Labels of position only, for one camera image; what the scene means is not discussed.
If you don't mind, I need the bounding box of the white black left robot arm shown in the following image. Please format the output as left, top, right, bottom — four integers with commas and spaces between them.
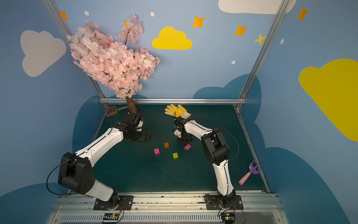
58, 108, 151, 203

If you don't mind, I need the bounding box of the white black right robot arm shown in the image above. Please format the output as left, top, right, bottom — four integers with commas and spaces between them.
173, 117, 235, 201

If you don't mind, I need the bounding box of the lime green lego brick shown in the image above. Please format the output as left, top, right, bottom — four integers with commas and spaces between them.
172, 153, 179, 159

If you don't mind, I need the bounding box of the large magenta lego brick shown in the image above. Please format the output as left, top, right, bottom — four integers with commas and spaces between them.
154, 148, 160, 155

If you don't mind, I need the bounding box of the yellow white work glove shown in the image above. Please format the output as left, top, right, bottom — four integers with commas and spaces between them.
165, 104, 191, 119

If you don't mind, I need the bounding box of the brown plastic slotted scoop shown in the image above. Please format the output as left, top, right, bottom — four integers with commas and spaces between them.
105, 105, 128, 117

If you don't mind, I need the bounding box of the brown tree trunk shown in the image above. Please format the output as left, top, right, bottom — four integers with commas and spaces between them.
125, 97, 138, 114

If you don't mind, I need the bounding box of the pink blossom tree crown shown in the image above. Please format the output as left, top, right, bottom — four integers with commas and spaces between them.
68, 14, 161, 99

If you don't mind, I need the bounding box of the purple pink toy rake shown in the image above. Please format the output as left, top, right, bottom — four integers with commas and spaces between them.
238, 160, 262, 185

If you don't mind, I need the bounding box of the left controller board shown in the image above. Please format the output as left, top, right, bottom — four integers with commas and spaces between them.
102, 213, 121, 224

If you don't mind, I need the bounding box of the controller board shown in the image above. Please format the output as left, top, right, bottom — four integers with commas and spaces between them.
220, 212, 236, 224
102, 213, 121, 224

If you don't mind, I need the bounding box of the right controller board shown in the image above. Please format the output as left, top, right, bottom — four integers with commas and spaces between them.
220, 212, 236, 224

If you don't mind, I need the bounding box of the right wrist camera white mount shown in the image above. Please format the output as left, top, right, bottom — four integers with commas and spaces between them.
173, 127, 182, 138

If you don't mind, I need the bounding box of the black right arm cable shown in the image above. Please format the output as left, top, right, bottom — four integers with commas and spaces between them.
173, 111, 240, 161

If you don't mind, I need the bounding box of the horizontal aluminium back rail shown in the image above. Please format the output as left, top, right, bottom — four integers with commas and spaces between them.
99, 97, 247, 105

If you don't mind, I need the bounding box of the right aluminium corner post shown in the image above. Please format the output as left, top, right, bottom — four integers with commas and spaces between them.
235, 0, 290, 112

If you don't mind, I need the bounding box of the aluminium corner post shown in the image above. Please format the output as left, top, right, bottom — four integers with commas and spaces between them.
235, 0, 290, 112
43, 0, 105, 100

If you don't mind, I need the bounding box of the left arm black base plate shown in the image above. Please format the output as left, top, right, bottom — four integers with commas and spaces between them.
93, 195, 134, 211

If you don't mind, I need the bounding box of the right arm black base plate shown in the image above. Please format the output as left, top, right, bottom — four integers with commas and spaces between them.
203, 194, 244, 211

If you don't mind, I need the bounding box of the front aluminium rail frame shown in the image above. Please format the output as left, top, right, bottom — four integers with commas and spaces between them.
47, 190, 289, 224

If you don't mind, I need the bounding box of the left aluminium corner post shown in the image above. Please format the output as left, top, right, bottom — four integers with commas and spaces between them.
43, 0, 105, 100

